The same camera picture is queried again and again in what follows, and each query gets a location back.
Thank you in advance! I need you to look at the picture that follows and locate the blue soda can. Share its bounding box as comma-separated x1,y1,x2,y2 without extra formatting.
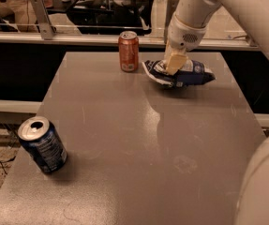
18,116,67,173

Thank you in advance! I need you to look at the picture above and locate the black office chair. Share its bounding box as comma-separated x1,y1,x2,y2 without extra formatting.
67,0,154,36

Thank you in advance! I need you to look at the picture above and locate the metal bracket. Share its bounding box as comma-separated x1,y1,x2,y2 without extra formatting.
164,0,179,42
29,0,54,40

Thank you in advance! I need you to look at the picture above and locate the blue chip bag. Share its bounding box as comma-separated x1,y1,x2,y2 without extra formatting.
142,60,216,87

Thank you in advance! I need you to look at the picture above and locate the middle metal bracket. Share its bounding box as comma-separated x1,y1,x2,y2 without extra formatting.
164,0,179,42

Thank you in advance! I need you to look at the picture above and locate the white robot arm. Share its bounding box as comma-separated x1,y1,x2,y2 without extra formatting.
165,0,269,225

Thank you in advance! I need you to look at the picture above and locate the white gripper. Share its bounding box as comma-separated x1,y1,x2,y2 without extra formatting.
165,14,206,75

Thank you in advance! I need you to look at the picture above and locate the left metal bracket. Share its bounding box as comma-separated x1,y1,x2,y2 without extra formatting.
29,0,54,40

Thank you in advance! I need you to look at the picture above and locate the orange coke can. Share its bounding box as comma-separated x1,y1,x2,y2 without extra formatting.
118,31,139,72

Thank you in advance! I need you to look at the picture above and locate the metal rail with glass panel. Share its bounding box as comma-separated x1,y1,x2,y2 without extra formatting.
0,0,269,52

